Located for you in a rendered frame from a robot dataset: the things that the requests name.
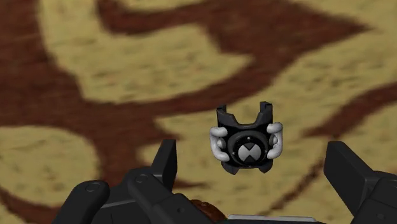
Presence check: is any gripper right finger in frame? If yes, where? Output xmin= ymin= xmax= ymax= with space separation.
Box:
xmin=323 ymin=141 xmax=397 ymax=224

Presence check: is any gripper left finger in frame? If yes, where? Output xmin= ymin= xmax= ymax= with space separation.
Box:
xmin=51 ymin=139 xmax=215 ymax=224

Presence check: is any black and white toy wristband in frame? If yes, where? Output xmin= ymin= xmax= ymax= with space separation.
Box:
xmin=209 ymin=101 xmax=284 ymax=176

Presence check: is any brown and beige patterned rug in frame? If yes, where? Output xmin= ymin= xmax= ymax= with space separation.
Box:
xmin=0 ymin=0 xmax=397 ymax=224

